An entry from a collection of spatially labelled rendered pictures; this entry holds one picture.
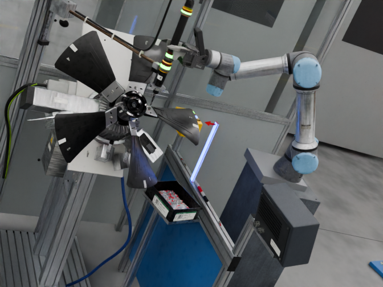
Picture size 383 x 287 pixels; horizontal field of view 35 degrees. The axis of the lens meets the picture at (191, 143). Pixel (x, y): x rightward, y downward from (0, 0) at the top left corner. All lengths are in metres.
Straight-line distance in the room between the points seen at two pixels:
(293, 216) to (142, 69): 0.96
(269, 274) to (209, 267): 0.54
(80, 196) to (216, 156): 1.19
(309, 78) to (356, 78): 4.04
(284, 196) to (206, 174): 1.63
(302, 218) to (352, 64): 4.47
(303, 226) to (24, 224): 2.02
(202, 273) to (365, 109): 4.40
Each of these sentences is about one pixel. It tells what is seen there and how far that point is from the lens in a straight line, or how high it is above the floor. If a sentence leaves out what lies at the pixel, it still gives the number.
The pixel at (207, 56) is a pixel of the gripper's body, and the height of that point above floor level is 1.49.
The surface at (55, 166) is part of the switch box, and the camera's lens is 3.00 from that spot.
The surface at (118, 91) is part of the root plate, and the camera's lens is 2.58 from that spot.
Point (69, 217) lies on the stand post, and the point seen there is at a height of 0.51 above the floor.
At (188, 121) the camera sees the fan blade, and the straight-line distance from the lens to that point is 2.73.
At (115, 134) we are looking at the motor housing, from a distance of 2.70.
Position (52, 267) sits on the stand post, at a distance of 3.16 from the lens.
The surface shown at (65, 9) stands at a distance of 2.86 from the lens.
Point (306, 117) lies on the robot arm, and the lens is 2.70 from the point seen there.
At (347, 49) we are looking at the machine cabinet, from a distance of 6.46.
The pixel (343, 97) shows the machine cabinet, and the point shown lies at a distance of 6.68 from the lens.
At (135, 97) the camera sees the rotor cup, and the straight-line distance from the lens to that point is 2.56.
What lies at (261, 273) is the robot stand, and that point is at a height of 0.53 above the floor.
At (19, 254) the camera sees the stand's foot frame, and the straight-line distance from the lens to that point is 3.37.
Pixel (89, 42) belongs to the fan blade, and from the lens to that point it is 2.56.
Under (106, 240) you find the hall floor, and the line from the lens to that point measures 3.81.
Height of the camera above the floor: 2.18
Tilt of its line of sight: 23 degrees down
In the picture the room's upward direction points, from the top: 23 degrees clockwise
